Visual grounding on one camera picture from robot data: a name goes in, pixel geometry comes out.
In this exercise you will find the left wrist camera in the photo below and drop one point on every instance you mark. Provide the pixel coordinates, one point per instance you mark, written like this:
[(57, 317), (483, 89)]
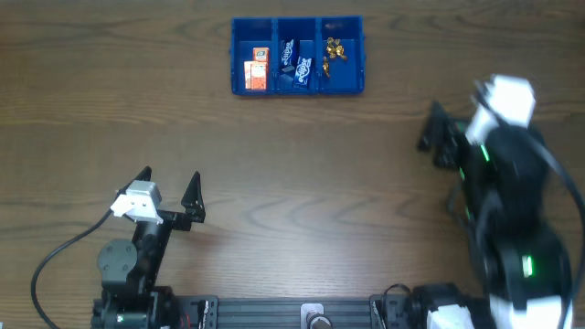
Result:
[(137, 201)]

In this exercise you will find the blue tray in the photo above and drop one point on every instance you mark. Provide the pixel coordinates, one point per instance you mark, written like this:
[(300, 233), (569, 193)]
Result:
[(343, 77)]

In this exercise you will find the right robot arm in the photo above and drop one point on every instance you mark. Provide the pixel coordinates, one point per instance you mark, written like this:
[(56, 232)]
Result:
[(516, 205)]

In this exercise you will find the blue candy pack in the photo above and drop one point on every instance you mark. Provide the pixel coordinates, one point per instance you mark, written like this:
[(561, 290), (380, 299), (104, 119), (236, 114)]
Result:
[(302, 72), (287, 52)]

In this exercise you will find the mounting rail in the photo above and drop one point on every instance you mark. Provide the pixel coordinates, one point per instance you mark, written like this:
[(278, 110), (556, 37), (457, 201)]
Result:
[(260, 313)]

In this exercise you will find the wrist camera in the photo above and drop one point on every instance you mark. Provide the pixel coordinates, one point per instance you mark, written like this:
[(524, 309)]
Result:
[(137, 201), (503, 105)]

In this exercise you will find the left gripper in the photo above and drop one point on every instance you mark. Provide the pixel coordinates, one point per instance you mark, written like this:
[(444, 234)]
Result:
[(176, 220)]

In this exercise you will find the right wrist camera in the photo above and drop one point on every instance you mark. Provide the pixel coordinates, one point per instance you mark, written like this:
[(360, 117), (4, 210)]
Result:
[(503, 105)]

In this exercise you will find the orange candy box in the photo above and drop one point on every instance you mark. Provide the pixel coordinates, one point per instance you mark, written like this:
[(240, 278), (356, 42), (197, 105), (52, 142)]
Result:
[(247, 75), (261, 55), (259, 78)]

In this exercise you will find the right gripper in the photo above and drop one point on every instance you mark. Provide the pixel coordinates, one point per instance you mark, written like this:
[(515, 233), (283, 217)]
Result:
[(452, 151)]

